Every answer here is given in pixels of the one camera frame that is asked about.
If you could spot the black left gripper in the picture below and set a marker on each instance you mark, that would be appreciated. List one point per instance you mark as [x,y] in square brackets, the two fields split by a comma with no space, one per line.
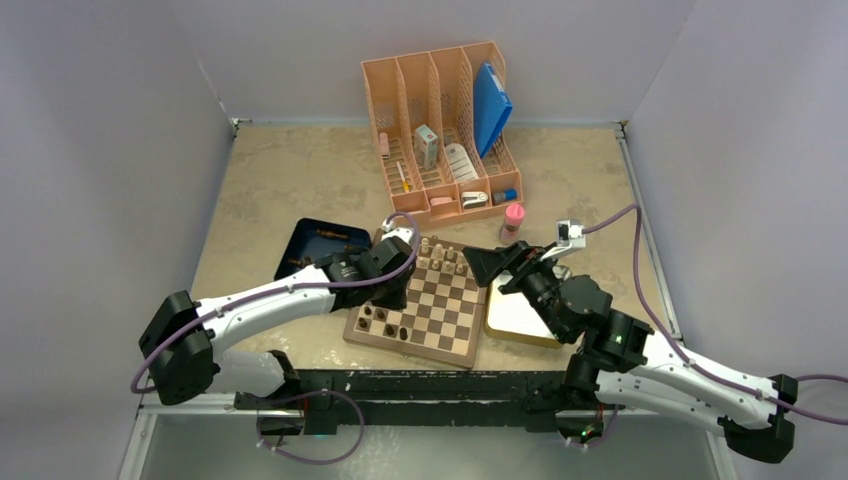
[396,301]

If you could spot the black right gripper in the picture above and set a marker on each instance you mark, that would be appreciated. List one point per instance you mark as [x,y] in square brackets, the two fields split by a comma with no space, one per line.
[523,261]

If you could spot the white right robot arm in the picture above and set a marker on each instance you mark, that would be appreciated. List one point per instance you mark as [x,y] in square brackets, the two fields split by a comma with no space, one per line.
[622,360]

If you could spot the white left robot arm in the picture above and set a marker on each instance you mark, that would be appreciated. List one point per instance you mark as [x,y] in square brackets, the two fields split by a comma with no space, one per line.
[188,345]

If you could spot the light chess pieces row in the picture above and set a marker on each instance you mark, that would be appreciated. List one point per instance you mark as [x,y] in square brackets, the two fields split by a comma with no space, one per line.
[437,257]

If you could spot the dark chess pieces in tray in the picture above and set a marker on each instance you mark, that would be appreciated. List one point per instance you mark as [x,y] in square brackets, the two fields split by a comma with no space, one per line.
[332,235]

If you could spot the wooden chess board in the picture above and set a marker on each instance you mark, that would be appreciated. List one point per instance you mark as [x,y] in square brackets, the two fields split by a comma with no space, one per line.
[443,321]

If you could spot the pink cap bottle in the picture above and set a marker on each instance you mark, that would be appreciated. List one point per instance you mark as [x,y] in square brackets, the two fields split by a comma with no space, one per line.
[513,218]

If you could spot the white stapler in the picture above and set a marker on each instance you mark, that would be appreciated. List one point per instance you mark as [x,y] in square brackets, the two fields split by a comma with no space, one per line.
[473,199]

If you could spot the blue cap glue stick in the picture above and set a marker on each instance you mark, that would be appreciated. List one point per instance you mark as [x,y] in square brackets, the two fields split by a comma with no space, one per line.
[504,196]

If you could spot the yellow pen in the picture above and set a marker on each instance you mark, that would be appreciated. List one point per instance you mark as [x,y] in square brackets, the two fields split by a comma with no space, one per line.
[405,185]

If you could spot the dark blue tin tray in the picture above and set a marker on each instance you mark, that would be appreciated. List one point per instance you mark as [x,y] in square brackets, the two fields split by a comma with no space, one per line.
[304,246]

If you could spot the white labelled packet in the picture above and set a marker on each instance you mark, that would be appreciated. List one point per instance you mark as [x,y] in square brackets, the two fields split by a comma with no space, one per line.
[460,163]

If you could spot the white red small box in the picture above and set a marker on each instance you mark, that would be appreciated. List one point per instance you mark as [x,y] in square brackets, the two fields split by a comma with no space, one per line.
[426,144]

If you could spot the blue folder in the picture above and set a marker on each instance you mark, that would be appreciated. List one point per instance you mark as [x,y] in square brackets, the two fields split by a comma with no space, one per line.
[492,108]

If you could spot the orange file organizer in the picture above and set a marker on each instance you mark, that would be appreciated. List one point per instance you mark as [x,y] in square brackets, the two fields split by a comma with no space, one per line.
[435,88]

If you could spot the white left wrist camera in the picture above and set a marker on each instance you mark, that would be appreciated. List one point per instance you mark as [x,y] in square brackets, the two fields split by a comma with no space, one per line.
[391,230]

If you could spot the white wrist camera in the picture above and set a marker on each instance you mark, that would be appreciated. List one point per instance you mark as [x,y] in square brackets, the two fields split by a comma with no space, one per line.
[391,230]
[570,239]

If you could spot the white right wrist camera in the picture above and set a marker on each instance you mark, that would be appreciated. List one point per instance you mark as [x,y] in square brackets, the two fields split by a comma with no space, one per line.
[570,239]

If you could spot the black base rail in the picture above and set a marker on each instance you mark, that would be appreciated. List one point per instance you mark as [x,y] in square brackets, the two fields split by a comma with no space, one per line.
[536,401]

